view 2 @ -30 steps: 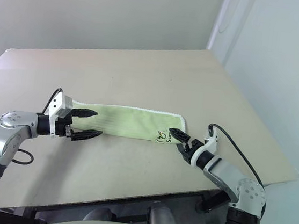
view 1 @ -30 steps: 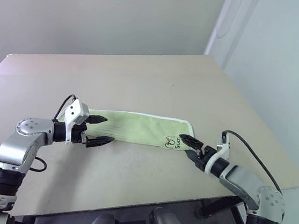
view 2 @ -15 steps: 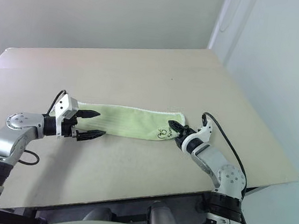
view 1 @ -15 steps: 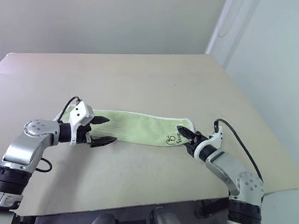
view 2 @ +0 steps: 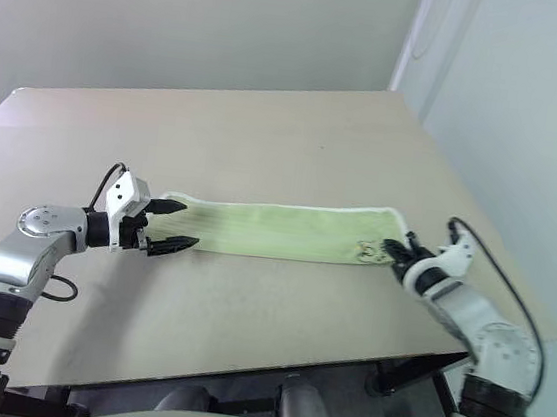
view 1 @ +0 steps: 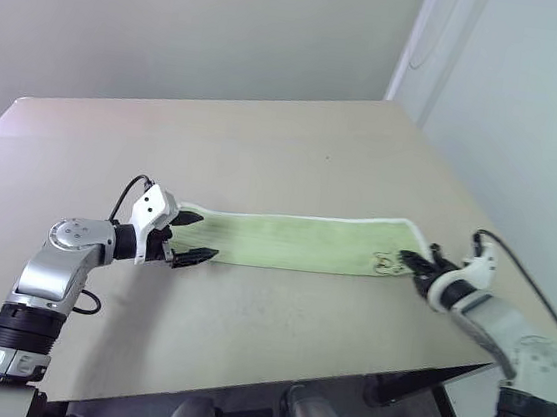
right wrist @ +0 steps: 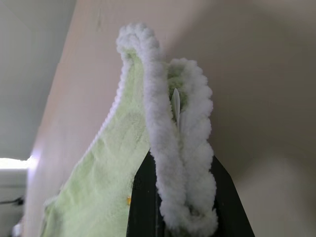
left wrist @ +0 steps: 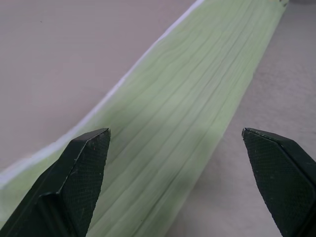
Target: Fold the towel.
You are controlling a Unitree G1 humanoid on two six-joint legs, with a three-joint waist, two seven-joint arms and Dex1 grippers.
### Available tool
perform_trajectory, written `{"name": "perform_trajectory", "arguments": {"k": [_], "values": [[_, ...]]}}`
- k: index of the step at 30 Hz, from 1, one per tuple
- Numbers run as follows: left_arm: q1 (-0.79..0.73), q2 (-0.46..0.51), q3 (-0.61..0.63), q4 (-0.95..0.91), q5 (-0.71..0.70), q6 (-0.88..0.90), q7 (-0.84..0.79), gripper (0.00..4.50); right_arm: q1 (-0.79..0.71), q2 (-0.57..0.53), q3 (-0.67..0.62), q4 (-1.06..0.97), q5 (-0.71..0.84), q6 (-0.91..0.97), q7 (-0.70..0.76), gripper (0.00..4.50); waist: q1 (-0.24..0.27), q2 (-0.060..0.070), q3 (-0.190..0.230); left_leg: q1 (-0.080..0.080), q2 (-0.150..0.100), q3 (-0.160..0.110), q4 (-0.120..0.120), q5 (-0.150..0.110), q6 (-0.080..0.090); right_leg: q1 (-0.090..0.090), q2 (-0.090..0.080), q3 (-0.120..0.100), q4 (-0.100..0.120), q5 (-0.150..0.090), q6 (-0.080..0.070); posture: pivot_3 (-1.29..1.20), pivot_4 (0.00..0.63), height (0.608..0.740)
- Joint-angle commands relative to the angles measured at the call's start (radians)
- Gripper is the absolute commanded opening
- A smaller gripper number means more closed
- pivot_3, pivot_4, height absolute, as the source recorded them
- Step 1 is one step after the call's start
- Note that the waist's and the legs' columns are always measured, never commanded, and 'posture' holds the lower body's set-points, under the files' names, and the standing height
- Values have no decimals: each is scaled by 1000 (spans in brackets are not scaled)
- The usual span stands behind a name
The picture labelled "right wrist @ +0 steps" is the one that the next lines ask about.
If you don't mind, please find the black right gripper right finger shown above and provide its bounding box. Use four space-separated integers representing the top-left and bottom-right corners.
212 155 255 237

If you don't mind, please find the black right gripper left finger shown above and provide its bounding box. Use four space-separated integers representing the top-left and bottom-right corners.
125 150 163 237

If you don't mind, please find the light green fluffy towel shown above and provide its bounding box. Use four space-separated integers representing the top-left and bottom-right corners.
43 22 219 237

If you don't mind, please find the thin black background cable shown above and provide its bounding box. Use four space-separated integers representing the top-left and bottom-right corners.
0 195 25 206

